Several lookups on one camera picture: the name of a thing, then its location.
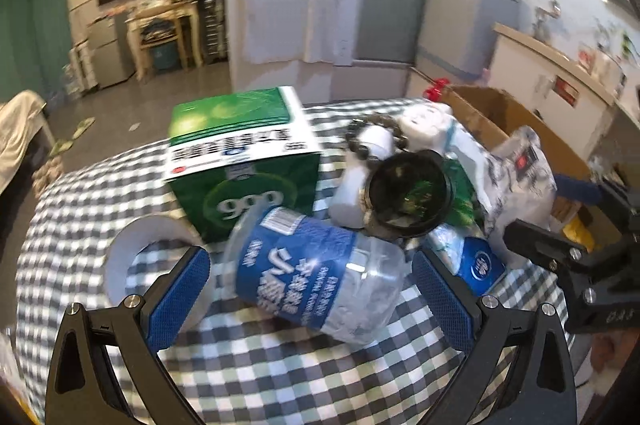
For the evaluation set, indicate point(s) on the printed white plastic bag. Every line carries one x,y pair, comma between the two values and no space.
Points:
520,200

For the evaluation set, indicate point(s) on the green foil packet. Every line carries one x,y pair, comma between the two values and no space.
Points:
460,205

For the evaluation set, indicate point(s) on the green white medicine box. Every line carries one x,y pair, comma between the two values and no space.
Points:
240,125

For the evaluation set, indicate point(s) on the white suitcase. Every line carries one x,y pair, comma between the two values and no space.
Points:
82,70

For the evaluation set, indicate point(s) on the cream sink cabinet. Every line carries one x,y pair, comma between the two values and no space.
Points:
525,70

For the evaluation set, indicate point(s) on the brown cardboard box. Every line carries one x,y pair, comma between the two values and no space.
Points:
500,110

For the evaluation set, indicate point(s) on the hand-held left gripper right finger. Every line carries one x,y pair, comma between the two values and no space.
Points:
445,300

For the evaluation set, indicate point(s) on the blue tissue packet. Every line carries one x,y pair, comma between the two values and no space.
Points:
480,270

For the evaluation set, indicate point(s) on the black drawer tower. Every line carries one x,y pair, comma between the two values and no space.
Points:
212,25

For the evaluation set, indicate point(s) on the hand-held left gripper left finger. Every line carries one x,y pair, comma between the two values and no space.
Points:
185,290

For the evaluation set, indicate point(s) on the wooden chair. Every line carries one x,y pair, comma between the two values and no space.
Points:
155,32

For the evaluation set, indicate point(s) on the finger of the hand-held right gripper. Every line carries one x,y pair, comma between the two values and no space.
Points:
575,188
545,245

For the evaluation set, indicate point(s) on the metal faucet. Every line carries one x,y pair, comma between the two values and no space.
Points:
545,17

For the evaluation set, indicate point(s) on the wide green curtain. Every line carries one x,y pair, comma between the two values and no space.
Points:
35,20

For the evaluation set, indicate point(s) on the red thermos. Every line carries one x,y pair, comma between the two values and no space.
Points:
436,90

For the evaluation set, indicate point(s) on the person's right hand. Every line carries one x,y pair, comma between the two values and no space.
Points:
607,357

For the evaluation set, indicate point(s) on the cream dressing table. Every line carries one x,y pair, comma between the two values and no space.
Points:
160,10

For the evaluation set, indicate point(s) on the crushed blue-label water bottle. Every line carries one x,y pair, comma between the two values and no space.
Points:
300,270

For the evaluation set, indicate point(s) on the white tape roll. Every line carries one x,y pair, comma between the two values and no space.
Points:
120,265

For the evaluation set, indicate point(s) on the small grey fridge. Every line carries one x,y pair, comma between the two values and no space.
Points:
110,50

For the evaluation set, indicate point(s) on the grey washing machine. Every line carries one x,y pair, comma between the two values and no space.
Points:
465,30

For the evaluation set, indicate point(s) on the grey checked tablecloth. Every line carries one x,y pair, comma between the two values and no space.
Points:
300,380

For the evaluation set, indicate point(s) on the teal waste bin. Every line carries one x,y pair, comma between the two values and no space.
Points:
163,57

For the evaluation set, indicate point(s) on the white bed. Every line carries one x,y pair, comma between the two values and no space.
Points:
20,120

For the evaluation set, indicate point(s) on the yellow bumpy tray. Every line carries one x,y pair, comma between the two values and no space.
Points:
580,230

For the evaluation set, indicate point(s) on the white plastic cylinder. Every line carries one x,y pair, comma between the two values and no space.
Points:
350,200
377,142

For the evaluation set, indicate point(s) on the black round jar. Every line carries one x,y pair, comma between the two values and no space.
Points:
405,195

